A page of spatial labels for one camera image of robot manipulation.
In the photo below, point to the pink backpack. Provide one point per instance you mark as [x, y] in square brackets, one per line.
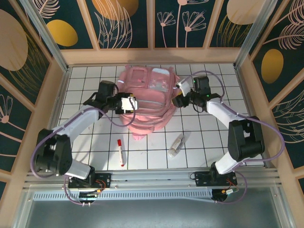
[149, 111]

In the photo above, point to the small clear bottle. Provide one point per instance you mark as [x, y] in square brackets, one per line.
[176, 145]

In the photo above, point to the red white marker pen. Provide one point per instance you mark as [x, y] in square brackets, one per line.
[121, 154]

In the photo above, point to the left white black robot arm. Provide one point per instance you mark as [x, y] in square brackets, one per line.
[76, 121]

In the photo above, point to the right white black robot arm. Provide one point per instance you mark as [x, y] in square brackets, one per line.
[221, 111]

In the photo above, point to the grey metal shelf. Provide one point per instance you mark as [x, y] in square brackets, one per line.
[152, 216]

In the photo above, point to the aluminium side rail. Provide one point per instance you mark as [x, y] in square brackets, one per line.
[242, 80]
[59, 95]

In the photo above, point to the long aluminium mounting rail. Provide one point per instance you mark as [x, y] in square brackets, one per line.
[152, 177]

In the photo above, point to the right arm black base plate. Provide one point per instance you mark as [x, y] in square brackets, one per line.
[202, 179]

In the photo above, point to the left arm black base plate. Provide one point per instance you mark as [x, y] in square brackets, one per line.
[104, 180]

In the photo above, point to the aluminium corner post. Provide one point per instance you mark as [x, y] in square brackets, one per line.
[256, 31]
[42, 31]

